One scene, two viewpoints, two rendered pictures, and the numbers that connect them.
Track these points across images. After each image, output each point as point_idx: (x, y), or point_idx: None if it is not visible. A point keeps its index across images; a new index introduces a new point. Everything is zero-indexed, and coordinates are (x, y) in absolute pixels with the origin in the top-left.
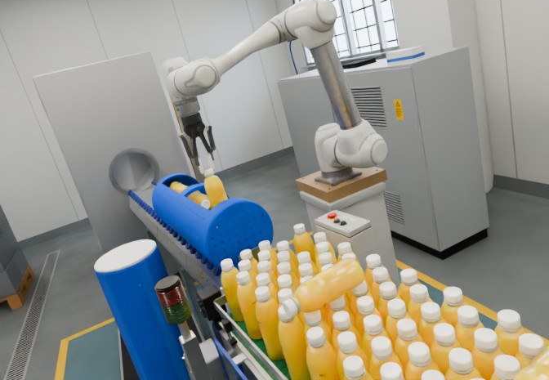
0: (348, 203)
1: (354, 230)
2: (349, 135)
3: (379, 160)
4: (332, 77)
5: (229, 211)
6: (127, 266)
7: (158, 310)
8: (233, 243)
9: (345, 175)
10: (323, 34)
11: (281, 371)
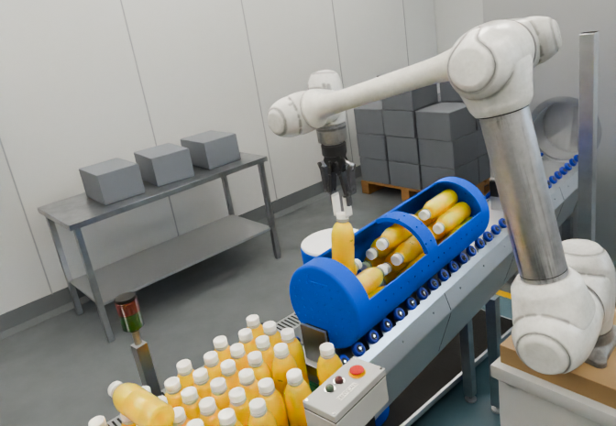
0: (524, 387)
1: (310, 405)
2: (511, 289)
3: (533, 368)
4: (496, 179)
5: (313, 273)
6: (309, 254)
7: None
8: (313, 307)
9: None
10: (473, 103)
11: None
